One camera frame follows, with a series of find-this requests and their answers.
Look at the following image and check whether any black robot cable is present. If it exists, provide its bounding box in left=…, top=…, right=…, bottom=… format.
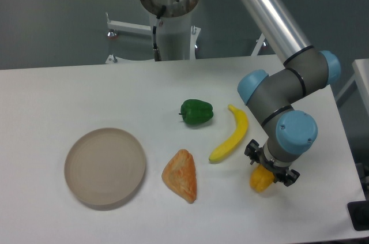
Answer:
left=152, top=5, right=167, bottom=62

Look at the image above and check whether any orange toy bread slice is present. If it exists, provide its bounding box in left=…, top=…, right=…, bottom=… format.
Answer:
left=161, top=149, right=197, bottom=204

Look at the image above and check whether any green toy pepper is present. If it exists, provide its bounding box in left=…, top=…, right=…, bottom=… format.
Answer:
left=179, top=99, right=214, bottom=125

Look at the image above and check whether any black device at table edge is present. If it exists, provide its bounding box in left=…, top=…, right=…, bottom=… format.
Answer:
left=347, top=200, right=368, bottom=231

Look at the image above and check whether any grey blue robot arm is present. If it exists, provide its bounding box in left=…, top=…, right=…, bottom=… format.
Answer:
left=140, top=0, right=341, bottom=186

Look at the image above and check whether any yellow toy pepper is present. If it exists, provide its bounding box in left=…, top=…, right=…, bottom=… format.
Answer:
left=249, top=164, right=274, bottom=193

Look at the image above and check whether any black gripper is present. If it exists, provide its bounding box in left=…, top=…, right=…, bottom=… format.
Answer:
left=244, top=139, right=300, bottom=187

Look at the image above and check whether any yellow toy banana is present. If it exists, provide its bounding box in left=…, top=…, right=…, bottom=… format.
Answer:
left=208, top=104, right=249, bottom=163

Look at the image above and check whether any beige round plate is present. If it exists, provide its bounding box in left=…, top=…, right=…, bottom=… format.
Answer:
left=64, top=128, right=146, bottom=211

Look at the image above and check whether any white side table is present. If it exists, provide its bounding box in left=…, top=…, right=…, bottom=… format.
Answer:
left=335, top=58, right=368, bottom=111

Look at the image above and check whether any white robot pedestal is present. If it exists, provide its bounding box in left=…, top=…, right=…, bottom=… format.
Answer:
left=107, top=0, right=265, bottom=62

